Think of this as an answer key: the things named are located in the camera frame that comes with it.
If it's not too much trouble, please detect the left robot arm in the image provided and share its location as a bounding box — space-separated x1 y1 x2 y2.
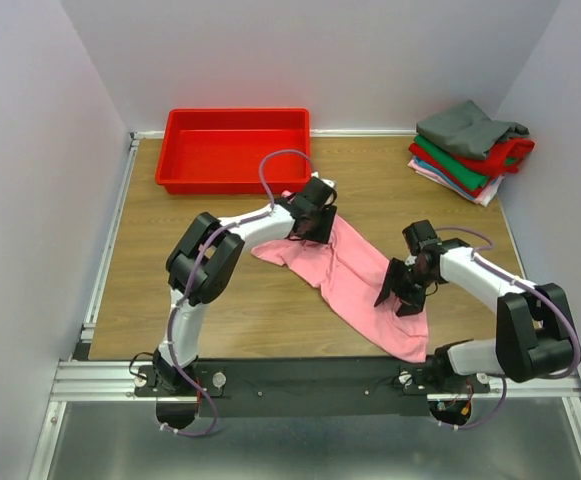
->
153 175 337 395

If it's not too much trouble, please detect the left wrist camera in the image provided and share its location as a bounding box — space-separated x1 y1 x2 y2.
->
311 172 337 190

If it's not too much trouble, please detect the aluminium frame rail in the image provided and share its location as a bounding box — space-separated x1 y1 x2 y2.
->
50 361 581 402

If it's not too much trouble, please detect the red folded t shirt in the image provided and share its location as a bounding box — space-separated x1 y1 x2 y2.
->
408 137 537 199

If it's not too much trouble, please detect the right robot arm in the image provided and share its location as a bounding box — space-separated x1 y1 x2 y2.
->
375 239 581 392

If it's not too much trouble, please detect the white folded t shirt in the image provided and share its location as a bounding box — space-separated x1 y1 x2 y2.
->
473 176 504 207

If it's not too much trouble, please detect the red plastic tray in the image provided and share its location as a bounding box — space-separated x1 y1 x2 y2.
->
155 108 314 195

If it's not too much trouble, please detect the blue folded t shirt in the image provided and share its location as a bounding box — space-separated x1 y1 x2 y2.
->
411 156 471 194

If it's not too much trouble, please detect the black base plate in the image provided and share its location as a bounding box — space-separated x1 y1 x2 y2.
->
134 356 490 419

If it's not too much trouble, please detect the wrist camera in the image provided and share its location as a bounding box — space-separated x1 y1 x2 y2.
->
311 172 337 190
402 220 441 256

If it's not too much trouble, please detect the grey folded t shirt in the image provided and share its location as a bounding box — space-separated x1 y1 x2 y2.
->
416 100 530 160

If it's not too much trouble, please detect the light pink folded t shirt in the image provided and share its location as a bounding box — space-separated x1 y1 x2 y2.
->
408 158 489 206

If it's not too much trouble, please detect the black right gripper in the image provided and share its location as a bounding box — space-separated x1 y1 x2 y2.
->
374 256 437 318

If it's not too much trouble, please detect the green folded t shirt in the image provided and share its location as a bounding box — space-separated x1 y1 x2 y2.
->
408 135 520 192

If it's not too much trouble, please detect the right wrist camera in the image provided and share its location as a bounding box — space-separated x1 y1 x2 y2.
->
402 220 441 256

